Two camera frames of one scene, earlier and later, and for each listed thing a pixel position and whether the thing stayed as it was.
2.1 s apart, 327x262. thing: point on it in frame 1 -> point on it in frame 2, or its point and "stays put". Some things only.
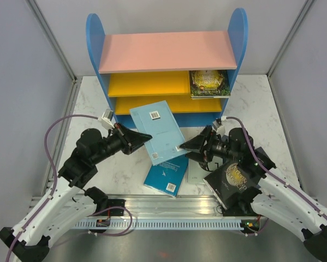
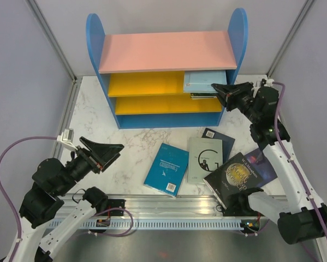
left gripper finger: (131, 138) -> (101, 152)
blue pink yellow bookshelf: (137, 70) stays put
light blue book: (156, 120) -> (201, 81)
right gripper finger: (199, 142) -> (229, 89)
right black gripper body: (220, 148) -> (243, 101)
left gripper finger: (132, 147) -> (110, 161)
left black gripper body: (112, 144) -> (82, 164)
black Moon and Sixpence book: (229, 180) stays put
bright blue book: (166, 176) stays put
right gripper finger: (200, 157) -> (229, 102)
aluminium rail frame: (148, 206) stays put
